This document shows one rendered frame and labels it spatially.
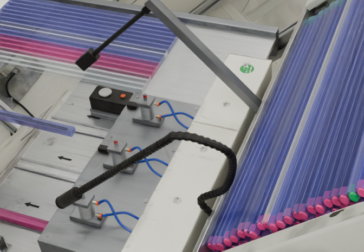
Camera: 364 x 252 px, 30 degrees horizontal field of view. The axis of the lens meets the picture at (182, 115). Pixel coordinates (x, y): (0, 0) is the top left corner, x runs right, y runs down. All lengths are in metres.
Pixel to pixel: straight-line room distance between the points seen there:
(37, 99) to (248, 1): 0.84
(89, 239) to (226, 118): 0.30
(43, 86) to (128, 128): 1.43
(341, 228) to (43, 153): 0.69
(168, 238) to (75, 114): 0.41
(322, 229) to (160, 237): 0.35
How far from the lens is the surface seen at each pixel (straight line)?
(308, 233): 0.67
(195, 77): 1.32
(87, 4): 1.56
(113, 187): 1.05
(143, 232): 0.96
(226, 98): 1.14
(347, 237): 0.66
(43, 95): 2.53
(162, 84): 1.31
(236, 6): 2.39
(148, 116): 1.13
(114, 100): 1.22
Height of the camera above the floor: 2.02
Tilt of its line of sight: 45 degrees down
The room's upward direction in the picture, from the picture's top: 58 degrees clockwise
